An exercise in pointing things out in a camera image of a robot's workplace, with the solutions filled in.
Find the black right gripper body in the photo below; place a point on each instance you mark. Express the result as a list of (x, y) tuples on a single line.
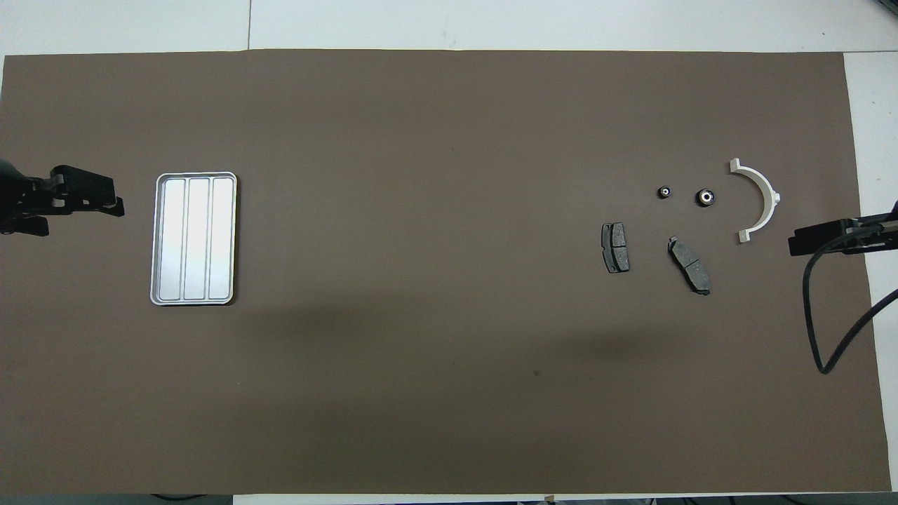
[(828, 235)]

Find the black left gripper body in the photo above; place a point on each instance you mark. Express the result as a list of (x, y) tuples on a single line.
[(77, 186)]

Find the large black bearing gear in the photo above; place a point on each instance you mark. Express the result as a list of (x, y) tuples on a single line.
[(699, 198)]

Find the small black bearing gear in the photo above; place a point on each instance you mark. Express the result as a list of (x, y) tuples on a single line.
[(660, 192)]

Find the silver metal tray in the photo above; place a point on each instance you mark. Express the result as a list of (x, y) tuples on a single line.
[(172, 231)]

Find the long dark brake pad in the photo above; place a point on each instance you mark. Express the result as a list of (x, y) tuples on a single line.
[(691, 266)]

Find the short dark brake pad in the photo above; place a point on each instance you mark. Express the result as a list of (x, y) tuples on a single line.
[(616, 249)]

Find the brown table mat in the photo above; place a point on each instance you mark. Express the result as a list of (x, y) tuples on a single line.
[(491, 105)]

